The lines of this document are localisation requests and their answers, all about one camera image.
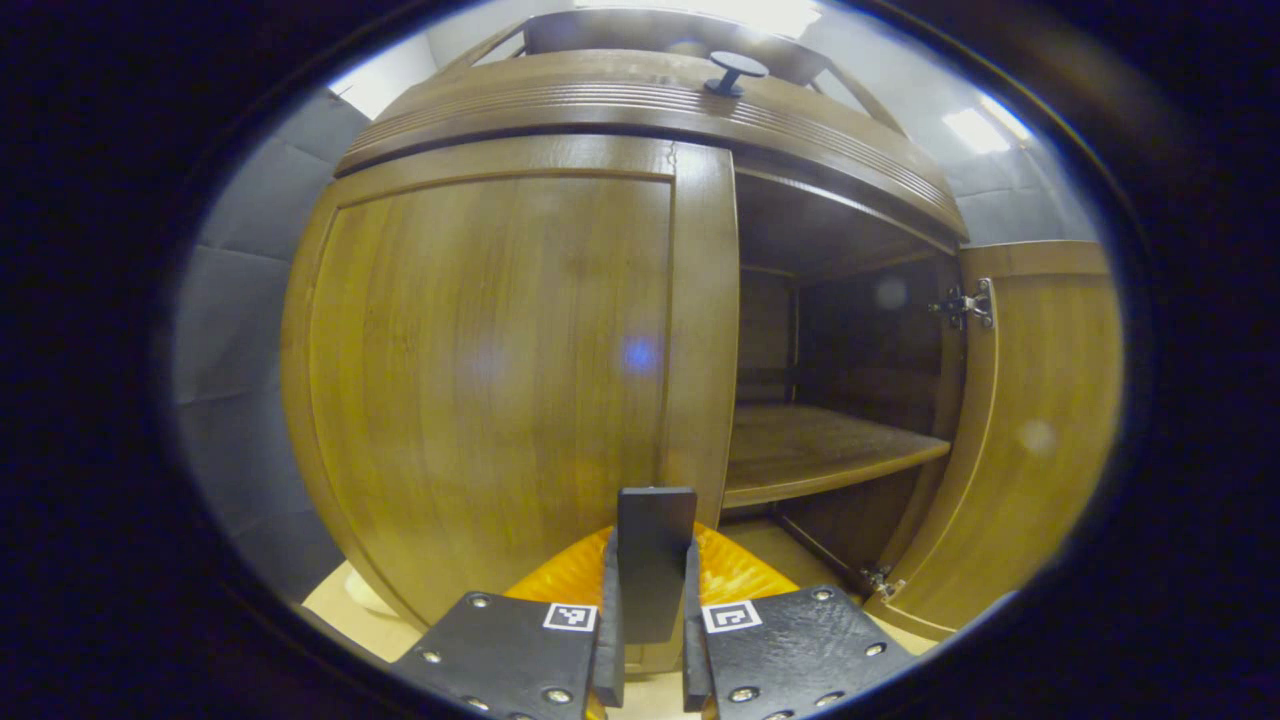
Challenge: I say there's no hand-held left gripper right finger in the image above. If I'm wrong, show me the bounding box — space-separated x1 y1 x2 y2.
683 522 919 720

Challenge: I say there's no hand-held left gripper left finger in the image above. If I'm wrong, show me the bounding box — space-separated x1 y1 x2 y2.
390 525 626 720

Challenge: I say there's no wooden shoe cabinet door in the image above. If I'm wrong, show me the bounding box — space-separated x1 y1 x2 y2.
865 240 1126 641
280 135 743 676

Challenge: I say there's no wooden double-door shoe cabinet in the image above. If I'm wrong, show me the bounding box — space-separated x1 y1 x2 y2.
280 8 971 681

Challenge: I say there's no wooden inner cabinet shelf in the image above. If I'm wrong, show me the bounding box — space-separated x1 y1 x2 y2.
722 403 951 509

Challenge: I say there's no black round cabinet knob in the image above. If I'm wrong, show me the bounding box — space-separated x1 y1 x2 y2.
703 50 771 99

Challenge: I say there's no cream plush toy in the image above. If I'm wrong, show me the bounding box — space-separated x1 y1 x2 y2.
343 562 401 619

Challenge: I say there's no small ceiling light panel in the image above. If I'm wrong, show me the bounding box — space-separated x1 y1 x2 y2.
940 95 1031 156

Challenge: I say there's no large ceiling light panel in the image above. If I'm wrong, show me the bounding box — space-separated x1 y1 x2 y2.
600 0 823 39

